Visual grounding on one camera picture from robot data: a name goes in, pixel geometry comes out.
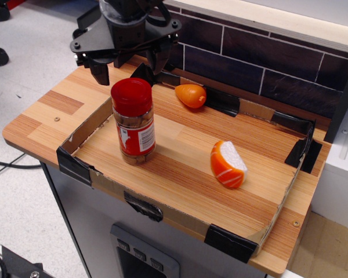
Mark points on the grey control panel with buttons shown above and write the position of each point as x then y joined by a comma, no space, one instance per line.
136,258

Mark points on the cardboard fence with black tape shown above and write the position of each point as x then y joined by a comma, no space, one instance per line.
269,209

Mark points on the red-lidded spice bottle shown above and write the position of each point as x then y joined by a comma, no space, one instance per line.
134,116

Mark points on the black caster wheel top-left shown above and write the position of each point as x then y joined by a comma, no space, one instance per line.
4,13

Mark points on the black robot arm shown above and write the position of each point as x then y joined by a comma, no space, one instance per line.
87,21

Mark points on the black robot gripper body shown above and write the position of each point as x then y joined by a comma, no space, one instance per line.
119,34

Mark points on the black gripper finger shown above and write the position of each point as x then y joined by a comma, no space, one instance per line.
158,53
99,71

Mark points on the black metal bracket bottom-left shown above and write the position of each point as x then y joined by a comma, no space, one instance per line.
13,265

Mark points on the orange plastic carrot toy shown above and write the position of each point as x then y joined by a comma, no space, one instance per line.
192,95

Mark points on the white side cabinet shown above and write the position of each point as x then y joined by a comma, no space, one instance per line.
330,199

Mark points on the dark brick backsplash panel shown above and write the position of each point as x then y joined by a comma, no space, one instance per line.
299,75

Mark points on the black chair caster wheel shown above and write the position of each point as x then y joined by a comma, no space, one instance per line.
78,32

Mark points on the salmon sushi toy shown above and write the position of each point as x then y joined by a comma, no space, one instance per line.
227,165

